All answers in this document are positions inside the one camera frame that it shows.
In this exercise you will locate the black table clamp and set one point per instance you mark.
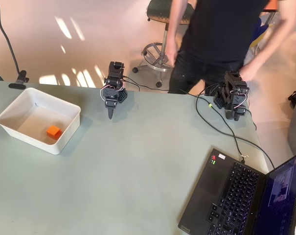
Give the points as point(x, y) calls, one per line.
point(19, 79)

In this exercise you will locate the blue and yellow fabric item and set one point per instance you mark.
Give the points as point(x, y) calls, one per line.
point(259, 31)

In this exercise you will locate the black gooseneck camera mount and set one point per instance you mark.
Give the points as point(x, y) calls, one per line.
point(6, 39)

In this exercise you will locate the person's right forearm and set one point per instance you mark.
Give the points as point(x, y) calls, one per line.
point(175, 24)

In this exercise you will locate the white plastic bin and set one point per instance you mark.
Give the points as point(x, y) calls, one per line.
point(28, 117)

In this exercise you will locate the person's left hand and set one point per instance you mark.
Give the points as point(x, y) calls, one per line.
point(248, 70)

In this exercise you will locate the person's right hand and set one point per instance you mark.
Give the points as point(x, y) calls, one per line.
point(172, 56)

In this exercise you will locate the black robot arm with base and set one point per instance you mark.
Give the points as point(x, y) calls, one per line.
point(114, 73)

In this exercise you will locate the black laptop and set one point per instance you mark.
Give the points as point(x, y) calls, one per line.
point(223, 186)

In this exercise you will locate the black bag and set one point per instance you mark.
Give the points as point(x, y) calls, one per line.
point(294, 99)

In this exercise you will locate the orange chair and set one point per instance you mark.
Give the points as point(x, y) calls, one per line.
point(270, 5)

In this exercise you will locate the chrome stool with dark seat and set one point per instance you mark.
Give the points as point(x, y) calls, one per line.
point(160, 9)

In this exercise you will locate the person's left forearm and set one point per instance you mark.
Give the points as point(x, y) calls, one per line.
point(277, 39)

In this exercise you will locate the orange cube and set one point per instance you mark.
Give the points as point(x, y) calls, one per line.
point(53, 131)

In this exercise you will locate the standing person in black clothes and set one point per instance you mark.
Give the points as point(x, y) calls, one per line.
point(211, 29)

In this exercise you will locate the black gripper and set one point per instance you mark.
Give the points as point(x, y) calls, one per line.
point(110, 104)

